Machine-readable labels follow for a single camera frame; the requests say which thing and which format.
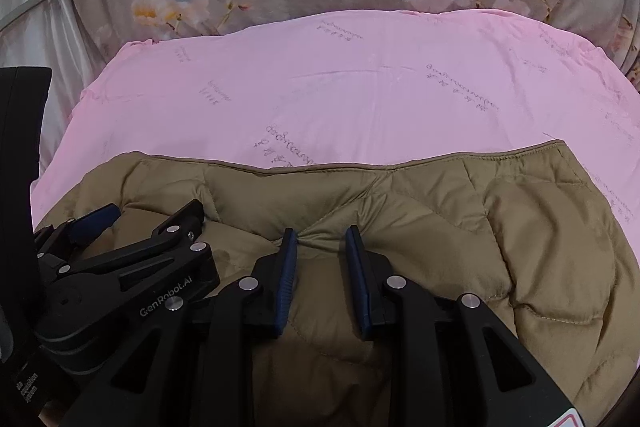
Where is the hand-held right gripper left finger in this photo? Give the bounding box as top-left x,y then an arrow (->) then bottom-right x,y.
60,227 -> 300,427

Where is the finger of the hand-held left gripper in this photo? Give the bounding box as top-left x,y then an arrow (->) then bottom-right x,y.
34,203 -> 122,258
54,198 -> 212,281

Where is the grey metal rail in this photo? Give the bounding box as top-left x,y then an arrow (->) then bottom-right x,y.
0,0 -> 73,30

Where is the white curtain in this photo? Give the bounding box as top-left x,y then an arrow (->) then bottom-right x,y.
0,0 -> 123,172

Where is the pink blanket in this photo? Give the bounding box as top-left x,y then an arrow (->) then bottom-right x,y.
30,9 -> 640,228

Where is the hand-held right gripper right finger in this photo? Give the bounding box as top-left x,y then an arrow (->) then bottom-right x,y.
345,225 -> 578,427

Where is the olive quilted jacket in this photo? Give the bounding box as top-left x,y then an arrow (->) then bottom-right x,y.
35,139 -> 640,427

